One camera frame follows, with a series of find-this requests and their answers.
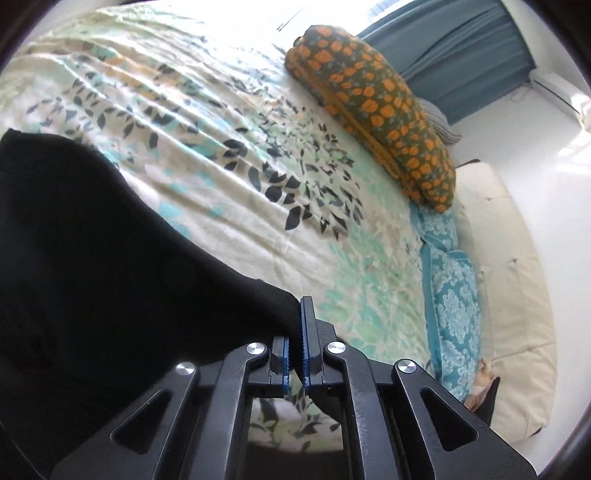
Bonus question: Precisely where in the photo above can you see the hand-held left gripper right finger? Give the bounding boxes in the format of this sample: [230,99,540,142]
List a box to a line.
[299,295,551,480]

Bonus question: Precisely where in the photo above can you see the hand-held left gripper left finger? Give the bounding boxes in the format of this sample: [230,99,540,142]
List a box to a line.
[51,335,291,480]

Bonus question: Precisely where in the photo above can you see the black pants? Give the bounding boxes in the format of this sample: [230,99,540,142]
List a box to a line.
[0,129,302,480]

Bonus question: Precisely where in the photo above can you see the teal damask pillow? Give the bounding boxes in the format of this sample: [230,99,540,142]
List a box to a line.
[410,203,459,252]
[421,244,494,394]

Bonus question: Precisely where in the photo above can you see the brown patterned cloth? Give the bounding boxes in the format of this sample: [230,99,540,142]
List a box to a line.
[467,360,502,416]

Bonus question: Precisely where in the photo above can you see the cream padded headboard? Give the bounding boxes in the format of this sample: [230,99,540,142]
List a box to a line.
[455,159,561,435]

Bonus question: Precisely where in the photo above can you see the leaf print bedspread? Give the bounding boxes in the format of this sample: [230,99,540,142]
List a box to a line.
[0,4,445,437]

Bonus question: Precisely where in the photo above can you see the orange-spotted green pillow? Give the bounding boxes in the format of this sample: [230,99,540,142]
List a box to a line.
[284,25,458,214]

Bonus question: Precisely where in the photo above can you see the grey striped pillow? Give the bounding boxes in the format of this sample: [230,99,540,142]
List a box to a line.
[421,100,463,145]

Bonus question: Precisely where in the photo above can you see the blue curtain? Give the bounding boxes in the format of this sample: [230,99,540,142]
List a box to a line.
[358,0,536,126]

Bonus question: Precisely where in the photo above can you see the white air conditioner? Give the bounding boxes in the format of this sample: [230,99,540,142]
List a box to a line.
[529,68,583,114]

